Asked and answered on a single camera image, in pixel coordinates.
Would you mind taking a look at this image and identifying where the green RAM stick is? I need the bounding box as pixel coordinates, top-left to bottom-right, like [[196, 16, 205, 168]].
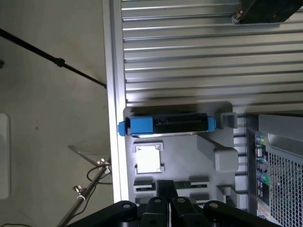
[[172, 180, 192, 190]]

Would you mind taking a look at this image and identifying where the silver CPU chip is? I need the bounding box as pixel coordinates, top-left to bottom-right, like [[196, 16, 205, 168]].
[[135, 146, 163, 174]]

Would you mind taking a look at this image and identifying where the grey parts rack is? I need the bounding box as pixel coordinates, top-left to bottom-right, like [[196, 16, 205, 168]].
[[124, 101, 239, 213]]

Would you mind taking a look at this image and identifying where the silver tripod leg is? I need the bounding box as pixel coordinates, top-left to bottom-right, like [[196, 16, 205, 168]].
[[56, 157, 112, 227]]

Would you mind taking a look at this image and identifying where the open metal PC case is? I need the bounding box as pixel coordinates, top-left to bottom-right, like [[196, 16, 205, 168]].
[[245, 113, 303, 227]]

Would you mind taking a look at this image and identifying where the black tripod pole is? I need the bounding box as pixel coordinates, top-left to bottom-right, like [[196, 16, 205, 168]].
[[0, 27, 107, 88]]

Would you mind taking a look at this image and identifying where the silver bolt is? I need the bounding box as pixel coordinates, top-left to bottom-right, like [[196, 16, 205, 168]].
[[232, 9, 245, 25]]

